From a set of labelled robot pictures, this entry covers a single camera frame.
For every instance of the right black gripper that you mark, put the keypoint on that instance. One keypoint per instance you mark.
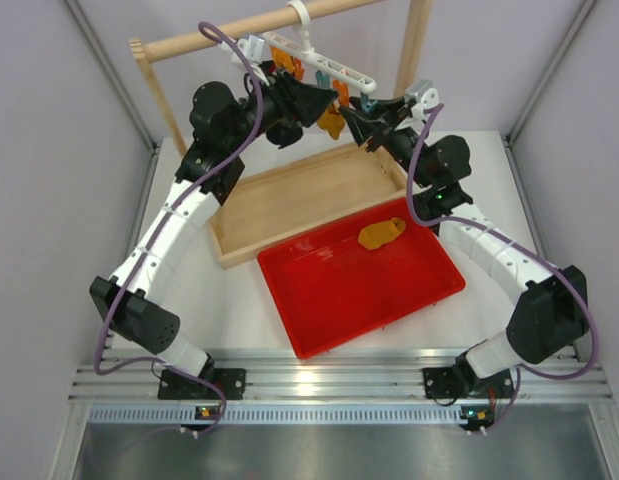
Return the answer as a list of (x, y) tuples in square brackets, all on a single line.
[(364, 127)]

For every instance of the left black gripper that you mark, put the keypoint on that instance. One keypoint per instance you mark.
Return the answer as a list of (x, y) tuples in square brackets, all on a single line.
[(298, 103)]

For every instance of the teal clip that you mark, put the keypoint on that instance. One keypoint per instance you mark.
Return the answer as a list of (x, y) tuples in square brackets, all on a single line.
[(323, 80), (367, 103)]

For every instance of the mustard sock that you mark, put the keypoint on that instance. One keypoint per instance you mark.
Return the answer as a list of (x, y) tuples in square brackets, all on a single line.
[(376, 235), (332, 122)]

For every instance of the orange clip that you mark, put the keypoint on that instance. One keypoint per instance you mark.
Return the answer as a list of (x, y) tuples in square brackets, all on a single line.
[(343, 92), (298, 69)]

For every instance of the white plastic sock hanger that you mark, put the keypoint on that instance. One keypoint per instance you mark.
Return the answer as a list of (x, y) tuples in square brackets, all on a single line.
[(308, 55)]

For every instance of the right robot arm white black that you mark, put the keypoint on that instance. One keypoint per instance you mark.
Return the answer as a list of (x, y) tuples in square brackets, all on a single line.
[(550, 304)]

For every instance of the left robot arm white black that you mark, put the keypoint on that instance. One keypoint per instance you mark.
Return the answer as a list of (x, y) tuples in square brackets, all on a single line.
[(129, 301)]

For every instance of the teal clip at end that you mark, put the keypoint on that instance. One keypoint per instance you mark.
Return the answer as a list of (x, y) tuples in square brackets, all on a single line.
[(367, 103)]

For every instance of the wooden hanger rack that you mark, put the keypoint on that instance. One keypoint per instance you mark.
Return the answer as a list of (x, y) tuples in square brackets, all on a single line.
[(270, 207)]

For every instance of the red plastic tray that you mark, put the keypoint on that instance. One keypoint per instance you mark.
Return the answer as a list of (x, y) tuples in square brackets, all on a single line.
[(329, 290)]

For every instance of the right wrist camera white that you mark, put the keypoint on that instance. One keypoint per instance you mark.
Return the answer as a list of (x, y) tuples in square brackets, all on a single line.
[(422, 97)]

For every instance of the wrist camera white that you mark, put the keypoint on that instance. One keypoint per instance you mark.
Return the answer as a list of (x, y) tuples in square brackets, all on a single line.
[(422, 97), (251, 48)]

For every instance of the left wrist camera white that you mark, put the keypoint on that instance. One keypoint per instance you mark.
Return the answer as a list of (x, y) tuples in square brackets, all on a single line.
[(251, 48)]

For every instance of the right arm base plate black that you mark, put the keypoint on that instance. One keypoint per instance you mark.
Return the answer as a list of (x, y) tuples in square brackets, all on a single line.
[(451, 383)]

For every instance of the aluminium rail frame front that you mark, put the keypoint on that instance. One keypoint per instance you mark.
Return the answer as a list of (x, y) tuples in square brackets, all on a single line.
[(383, 375)]

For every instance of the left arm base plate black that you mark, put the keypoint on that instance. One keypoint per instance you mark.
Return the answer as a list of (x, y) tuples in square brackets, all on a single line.
[(230, 381)]

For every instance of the perforated cable duct grey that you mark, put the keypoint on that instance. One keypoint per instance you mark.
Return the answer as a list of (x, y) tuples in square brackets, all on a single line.
[(357, 414)]

